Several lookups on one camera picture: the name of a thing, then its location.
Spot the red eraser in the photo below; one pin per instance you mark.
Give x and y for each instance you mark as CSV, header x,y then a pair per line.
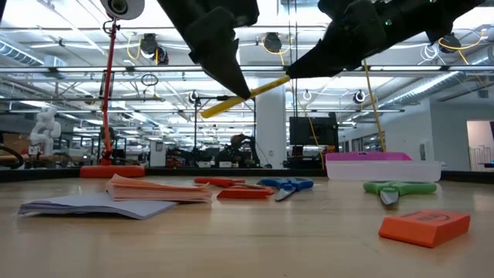
x,y
243,194

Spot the pink sticky note pad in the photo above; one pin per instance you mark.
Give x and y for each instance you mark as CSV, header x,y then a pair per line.
x,y
154,191

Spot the black metal table frame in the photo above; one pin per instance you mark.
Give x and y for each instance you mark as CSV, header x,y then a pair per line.
x,y
231,171

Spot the clear pencil box pink lid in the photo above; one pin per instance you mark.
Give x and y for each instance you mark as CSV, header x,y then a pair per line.
x,y
382,171

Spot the yellow pencil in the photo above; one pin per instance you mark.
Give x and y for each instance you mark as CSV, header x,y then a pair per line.
x,y
227,104

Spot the black metal stand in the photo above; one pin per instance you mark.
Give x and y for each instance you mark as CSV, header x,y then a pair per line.
x,y
195,131

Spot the white building column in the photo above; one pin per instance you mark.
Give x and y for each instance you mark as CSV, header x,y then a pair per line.
x,y
270,123

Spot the black monitor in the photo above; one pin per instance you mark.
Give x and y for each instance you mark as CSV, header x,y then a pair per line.
x,y
312,131

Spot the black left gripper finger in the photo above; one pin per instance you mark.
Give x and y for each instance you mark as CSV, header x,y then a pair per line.
x,y
225,65

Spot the red desk lamp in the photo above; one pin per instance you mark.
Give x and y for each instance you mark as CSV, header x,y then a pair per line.
x,y
112,171

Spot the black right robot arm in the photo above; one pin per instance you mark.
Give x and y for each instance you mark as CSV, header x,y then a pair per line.
x,y
432,19

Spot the person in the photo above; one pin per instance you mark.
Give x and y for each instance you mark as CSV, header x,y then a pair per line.
x,y
237,144

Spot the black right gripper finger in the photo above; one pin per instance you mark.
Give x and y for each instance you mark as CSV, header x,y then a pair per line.
x,y
324,62

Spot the orange eraser black print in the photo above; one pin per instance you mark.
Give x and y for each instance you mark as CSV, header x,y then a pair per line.
x,y
424,231

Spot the lavender sticky note pad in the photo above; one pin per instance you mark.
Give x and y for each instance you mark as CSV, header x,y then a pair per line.
x,y
96,202

